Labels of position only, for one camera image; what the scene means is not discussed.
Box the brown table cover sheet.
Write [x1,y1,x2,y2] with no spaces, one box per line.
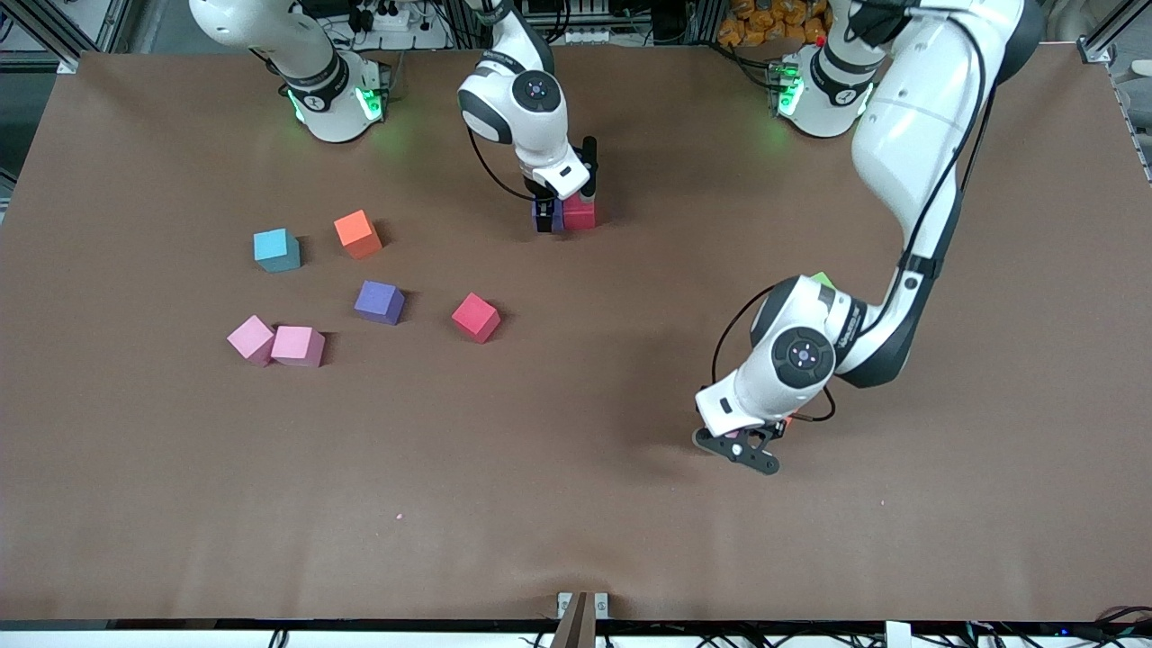
[0,45,1152,624]

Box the bag of orange items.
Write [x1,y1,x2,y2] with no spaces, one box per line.
[717,0,829,48]

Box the cyan foam cube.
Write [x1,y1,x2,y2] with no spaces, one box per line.
[253,228,302,274]

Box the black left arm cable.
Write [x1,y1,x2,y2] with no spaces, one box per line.
[712,18,1002,426]

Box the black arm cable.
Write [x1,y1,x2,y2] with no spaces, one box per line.
[465,124,541,203]
[712,18,1002,426]

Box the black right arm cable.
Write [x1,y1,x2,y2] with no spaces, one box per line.
[465,124,541,203]

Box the metal clamp bracket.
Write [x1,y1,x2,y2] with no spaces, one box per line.
[553,591,610,648]

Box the aluminium frame profile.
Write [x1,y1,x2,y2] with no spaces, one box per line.
[13,0,122,75]
[1075,0,1137,66]

